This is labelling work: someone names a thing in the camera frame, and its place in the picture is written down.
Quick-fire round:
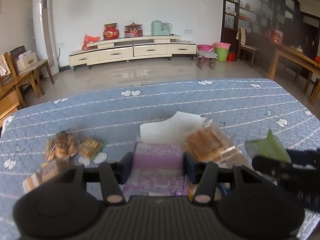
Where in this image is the mint green kitchen appliance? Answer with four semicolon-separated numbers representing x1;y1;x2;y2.
151;20;172;36

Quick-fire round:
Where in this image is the small golden cracker packet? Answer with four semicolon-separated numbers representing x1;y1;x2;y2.
78;137;105;162

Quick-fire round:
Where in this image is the purple snack packet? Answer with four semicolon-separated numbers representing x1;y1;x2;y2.
122;142;188;198

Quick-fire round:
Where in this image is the wooden side table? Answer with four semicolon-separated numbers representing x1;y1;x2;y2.
268;43;320;93

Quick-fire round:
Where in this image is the cream TV cabinet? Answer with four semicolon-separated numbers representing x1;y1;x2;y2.
68;35;197;69

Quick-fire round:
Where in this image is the small red bucket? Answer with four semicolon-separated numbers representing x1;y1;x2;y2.
227;52;235;62

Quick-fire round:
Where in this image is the wooden chair with box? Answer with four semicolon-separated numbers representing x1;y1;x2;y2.
9;46;54;84

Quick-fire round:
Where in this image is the small wooden stool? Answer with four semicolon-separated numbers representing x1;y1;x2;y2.
197;50;218;70

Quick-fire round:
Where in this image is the red round jar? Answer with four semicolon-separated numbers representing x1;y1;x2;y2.
103;23;119;40

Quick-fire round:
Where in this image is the dark wooden shelf divider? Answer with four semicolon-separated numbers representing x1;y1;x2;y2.
221;0;319;63

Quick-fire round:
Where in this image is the red pavilion gift box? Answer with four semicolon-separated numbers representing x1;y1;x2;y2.
124;22;143;38

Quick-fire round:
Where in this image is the clear bag of brown cookies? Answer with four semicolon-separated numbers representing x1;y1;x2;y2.
45;131;78;161

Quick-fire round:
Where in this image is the white cardboard box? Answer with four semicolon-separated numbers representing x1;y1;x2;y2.
16;50;37;72

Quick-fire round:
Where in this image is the red plastic bag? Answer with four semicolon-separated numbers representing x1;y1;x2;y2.
82;34;100;50

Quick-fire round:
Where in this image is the white standing air conditioner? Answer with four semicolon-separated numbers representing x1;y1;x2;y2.
32;0;59;75

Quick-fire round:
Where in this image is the wooden chair with towel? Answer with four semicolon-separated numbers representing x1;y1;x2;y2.
1;52;44;108

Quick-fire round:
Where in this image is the near wooden chair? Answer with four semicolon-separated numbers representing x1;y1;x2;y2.
0;90;21;127

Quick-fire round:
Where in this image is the white towel on chair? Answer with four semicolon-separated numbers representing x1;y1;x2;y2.
0;54;10;77

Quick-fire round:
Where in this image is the brown wafer packet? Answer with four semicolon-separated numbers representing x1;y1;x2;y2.
22;159;70;194

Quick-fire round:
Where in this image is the blue quilted table cover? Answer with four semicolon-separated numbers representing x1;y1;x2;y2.
1;79;319;239

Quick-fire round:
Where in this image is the green snack packet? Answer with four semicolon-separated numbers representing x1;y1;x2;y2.
244;129;292;163

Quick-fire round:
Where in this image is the green bucket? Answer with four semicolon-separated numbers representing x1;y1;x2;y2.
215;47;229;62

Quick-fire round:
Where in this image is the pink basin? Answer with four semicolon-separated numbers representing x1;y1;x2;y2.
197;44;214;52

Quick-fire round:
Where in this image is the clear pack of brown biscuits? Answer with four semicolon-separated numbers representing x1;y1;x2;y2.
185;119;239;163

